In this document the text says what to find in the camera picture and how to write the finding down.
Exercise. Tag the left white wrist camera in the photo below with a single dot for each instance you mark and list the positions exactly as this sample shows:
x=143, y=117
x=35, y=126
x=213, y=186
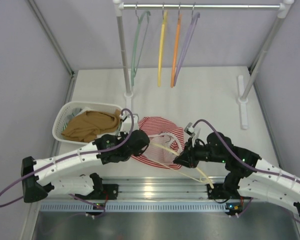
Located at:
x=126, y=122

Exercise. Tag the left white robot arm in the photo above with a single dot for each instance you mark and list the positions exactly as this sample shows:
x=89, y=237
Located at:
x=64, y=174

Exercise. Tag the cream hanger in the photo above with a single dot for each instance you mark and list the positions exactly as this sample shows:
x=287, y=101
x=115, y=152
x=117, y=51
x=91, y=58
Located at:
x=203, y=177

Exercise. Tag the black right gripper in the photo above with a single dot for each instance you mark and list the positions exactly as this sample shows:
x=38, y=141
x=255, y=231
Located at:
x=187, y=158

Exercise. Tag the orange hanger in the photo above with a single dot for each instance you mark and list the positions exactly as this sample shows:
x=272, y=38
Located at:
x=175, y=51

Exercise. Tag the yellow hanger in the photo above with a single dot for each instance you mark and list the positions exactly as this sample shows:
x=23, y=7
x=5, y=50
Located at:
x=161, y=47

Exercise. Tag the aluminium mounting rail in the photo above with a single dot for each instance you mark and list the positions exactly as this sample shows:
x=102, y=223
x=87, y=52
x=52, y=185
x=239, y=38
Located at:
x=165, y=187

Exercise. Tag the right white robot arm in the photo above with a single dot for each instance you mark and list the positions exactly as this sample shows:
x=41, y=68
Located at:
x=249, y=175

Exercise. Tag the white slotted cable duct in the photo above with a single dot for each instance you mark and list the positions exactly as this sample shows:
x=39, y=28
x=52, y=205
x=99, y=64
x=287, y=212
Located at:
x=136, y=207

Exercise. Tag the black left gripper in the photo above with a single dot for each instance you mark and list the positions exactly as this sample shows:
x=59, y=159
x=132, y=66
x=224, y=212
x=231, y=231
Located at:
x=136, y=152

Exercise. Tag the silver clothes rack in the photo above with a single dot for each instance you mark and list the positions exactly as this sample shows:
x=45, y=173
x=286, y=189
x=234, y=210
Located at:
x=227, y=34

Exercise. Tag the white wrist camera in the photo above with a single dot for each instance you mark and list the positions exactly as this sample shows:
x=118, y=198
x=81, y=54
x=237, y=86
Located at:
x=126, y=122
x=193, y=132

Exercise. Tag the tan brown garment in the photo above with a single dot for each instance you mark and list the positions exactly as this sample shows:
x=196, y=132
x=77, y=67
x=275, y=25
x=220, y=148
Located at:
x=87, y=126

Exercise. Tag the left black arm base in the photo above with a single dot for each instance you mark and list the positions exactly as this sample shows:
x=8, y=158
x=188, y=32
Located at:
x=108, y=192

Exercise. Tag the green hanger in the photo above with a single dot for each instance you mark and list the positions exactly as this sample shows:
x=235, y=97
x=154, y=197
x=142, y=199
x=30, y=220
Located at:
x=134, y=59

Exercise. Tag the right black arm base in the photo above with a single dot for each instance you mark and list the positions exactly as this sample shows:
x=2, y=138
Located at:
x=220, y=195

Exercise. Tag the red white striped tank top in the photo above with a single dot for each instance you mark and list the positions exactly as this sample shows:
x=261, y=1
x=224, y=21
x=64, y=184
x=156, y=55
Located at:
x=166, y=142

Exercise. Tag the white plastic laundry basket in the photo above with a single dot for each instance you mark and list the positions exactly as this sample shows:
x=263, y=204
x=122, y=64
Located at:
x=71, y=110

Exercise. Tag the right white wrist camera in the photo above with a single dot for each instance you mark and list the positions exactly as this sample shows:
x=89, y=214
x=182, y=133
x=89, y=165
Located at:
x=193, y=132

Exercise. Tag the purple hanger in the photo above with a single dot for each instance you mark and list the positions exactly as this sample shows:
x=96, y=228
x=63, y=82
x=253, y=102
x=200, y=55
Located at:
x=186, y=44

